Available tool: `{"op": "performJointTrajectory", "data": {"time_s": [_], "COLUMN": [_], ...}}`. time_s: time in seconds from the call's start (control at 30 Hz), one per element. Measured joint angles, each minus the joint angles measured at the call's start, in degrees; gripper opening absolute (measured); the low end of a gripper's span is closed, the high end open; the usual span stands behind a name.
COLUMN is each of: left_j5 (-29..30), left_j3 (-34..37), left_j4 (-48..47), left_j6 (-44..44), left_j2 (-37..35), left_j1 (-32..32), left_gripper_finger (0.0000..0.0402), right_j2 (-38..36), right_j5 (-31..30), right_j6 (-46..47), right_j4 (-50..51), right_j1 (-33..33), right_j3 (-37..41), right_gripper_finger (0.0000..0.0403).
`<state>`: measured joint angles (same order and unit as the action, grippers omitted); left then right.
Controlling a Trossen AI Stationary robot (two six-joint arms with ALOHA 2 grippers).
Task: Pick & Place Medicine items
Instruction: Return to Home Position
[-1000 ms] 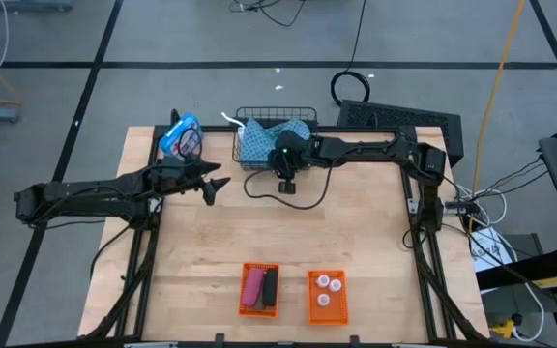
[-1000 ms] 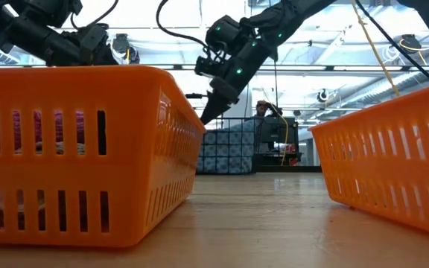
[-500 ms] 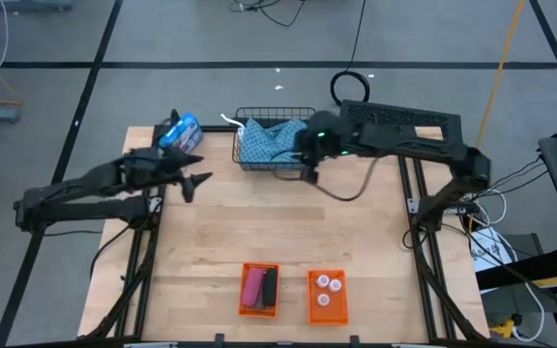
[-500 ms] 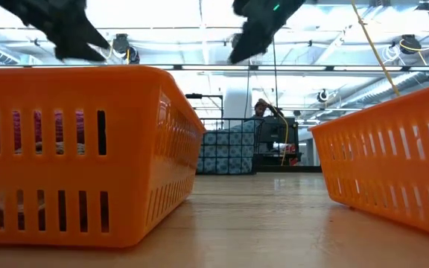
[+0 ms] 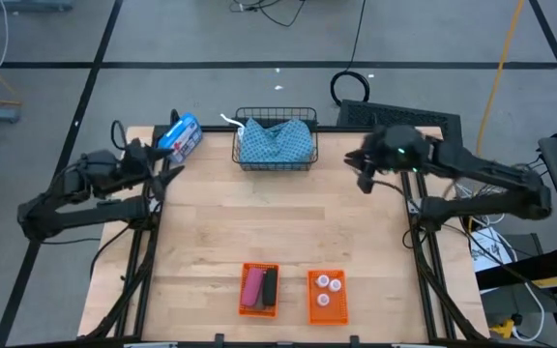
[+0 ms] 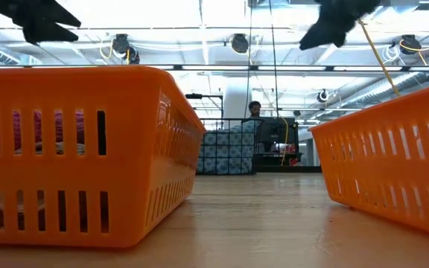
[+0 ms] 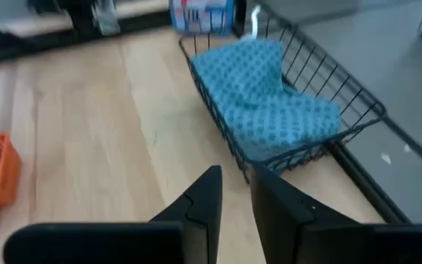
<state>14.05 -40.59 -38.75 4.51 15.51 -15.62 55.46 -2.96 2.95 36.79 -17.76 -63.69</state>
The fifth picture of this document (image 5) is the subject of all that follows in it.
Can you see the black clamp knob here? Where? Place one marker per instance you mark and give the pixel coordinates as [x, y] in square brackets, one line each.
[174, 116]

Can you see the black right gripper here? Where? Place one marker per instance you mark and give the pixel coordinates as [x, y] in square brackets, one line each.
[375, 154]

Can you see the blue first aid kit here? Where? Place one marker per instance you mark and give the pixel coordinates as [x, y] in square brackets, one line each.
[184, 137]

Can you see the pink bandage roll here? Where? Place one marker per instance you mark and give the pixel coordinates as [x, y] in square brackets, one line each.
[252, 286]

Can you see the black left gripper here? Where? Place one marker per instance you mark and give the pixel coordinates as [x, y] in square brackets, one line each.
[140, 162]

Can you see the black table edge clamp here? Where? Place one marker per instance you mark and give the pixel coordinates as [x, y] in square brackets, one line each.
[354, 338]
[219, 338]

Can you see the black shelf beam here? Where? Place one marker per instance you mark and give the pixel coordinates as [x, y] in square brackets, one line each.
[530, 266]

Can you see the white printed paper box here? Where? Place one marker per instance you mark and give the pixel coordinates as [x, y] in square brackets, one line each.
[493, 251]

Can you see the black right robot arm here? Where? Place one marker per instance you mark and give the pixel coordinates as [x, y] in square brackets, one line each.
[477, 208]

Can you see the orange plastic tray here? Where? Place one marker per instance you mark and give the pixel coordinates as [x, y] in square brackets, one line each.
[339, 309]
[259, 314]

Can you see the black perforated computer case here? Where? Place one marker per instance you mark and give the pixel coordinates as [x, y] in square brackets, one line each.
[404, 113]

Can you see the blue patterned cloth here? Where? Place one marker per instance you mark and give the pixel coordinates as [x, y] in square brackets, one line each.
[276, 142]

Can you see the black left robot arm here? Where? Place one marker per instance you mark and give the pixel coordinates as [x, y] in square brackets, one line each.
[90, 215]

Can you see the yellow power plug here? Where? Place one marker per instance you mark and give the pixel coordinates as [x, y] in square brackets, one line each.
[505, 330]

